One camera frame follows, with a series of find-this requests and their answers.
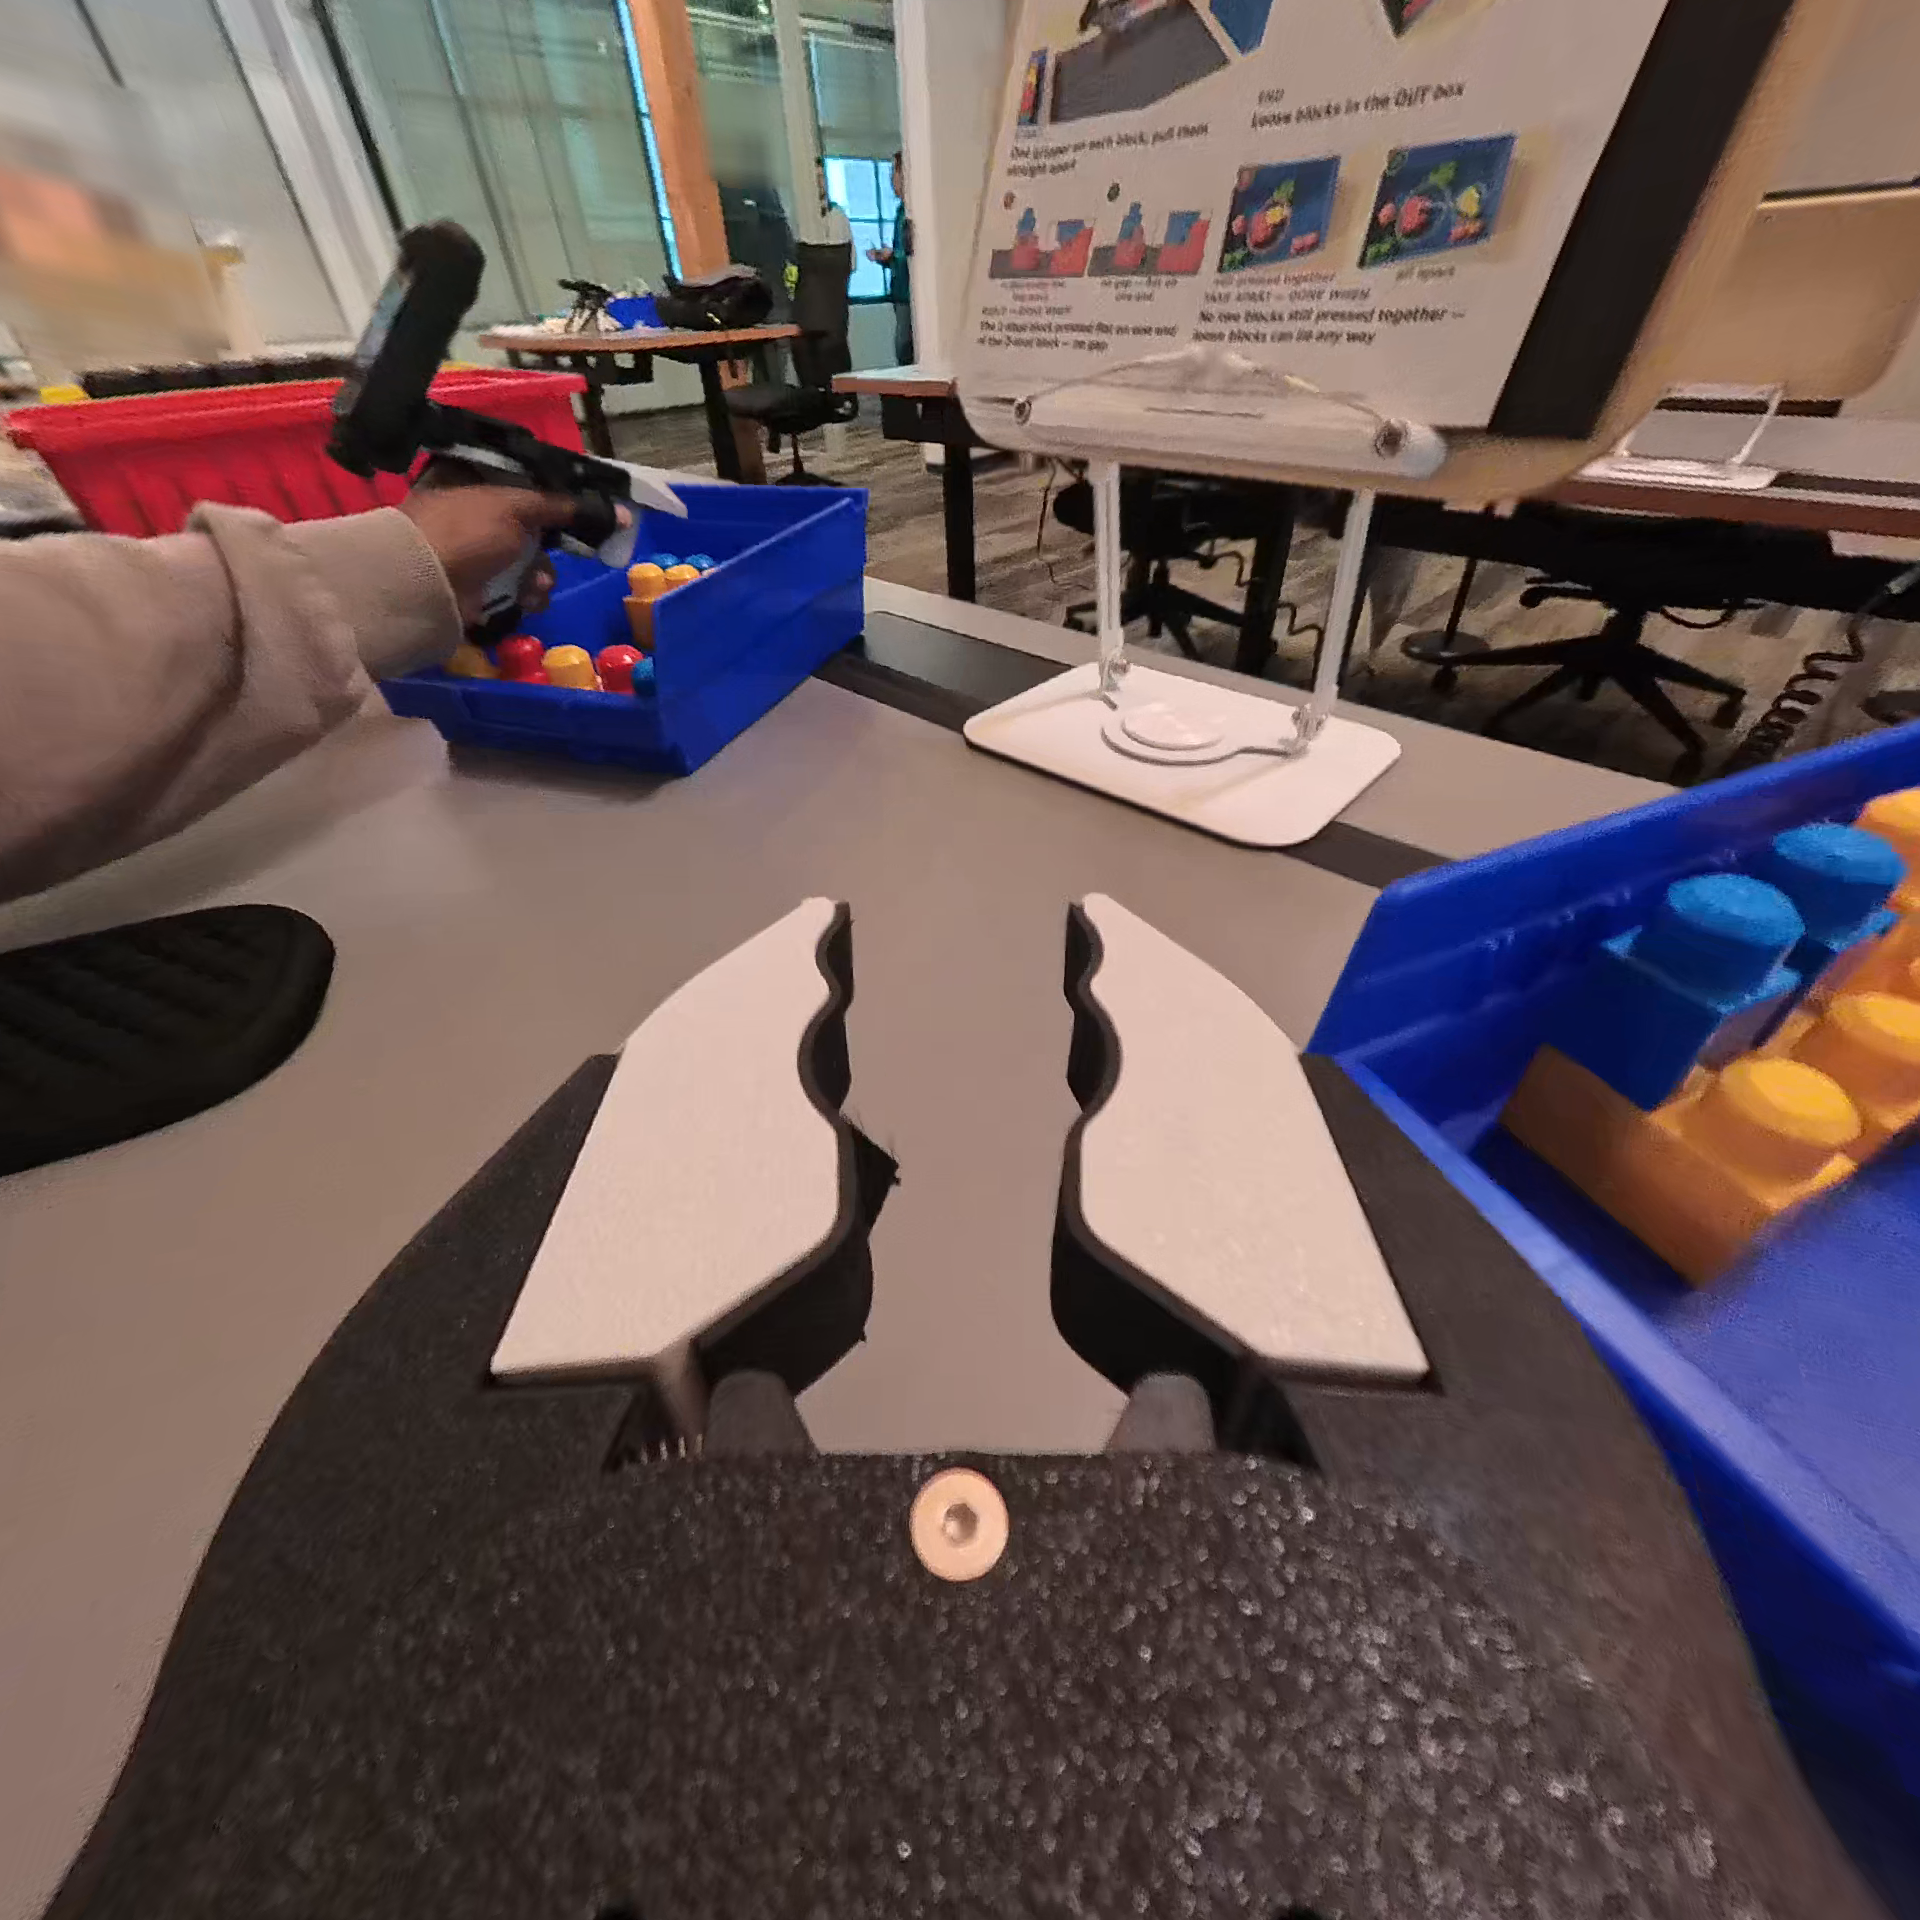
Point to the black wrist rest pad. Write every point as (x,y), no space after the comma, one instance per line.
(135,1019)

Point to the wooden sign board with paper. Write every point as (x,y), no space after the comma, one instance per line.
(1275,149)

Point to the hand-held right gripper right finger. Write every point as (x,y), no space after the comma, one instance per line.
(1243,1184)

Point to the plain wooden board on stand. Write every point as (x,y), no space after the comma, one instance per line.
(1815,284)

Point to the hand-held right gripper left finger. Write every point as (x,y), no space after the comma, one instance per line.
(690,1184)

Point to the wooden pillar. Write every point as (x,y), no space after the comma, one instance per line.
(675,136)

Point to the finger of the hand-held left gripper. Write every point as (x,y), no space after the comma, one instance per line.
(651,494)
(610,546)

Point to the cluttered wooden desk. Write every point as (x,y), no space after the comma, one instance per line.
(644,341)

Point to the black plastic bin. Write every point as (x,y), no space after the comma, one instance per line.
(211,374)

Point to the blue plastic bin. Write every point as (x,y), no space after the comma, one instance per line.
(1769,1424)
(751,629)

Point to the person's left hand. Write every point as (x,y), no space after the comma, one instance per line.
(481,540)

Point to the blue one-stud mega block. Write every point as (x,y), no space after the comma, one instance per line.
(1837,869)
(1711,931)

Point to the black office chair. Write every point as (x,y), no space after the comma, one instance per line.
(1171,540)
(809,345)
(1589,600)

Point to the person's left forearm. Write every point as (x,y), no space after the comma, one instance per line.
(194,675)

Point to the black bag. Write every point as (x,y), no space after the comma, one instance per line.
(714,300)

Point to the pile of colourful mega blocks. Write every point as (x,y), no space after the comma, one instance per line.
(569,665)

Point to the red plastic bin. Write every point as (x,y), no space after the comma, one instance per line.
(225,450)

